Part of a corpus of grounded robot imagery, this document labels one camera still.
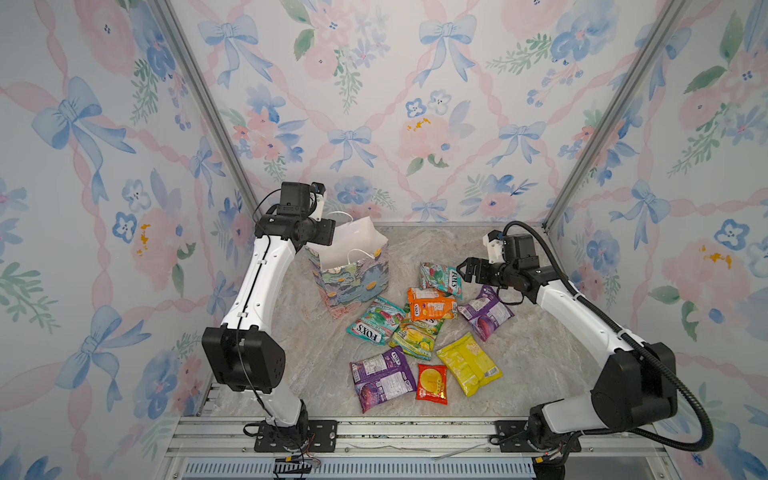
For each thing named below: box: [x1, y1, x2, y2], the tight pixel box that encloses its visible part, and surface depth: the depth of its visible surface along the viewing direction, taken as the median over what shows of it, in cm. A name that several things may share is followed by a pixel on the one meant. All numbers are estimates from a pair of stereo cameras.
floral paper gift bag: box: [306, 211, 390, 318], surface depth 84 cm
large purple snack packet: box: [349, 346, 417, 413], surface depth 83 cm
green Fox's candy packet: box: [346, 296, 406, 346], surface depth 92 cm
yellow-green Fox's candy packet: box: [388, 319, 444, 361], surface depth 90 cm
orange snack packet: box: [407, 287, 458, 322], surface depth 97 cm
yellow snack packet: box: [436, 332, 503, 398], surface depth 85 cm
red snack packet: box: [416, 364, 449, 405], surface depth 83 cm
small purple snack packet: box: [458, 284, 515, 342], surface depth 94 cm
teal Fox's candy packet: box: [419, 262, 463, 300], surface depth 102 cm
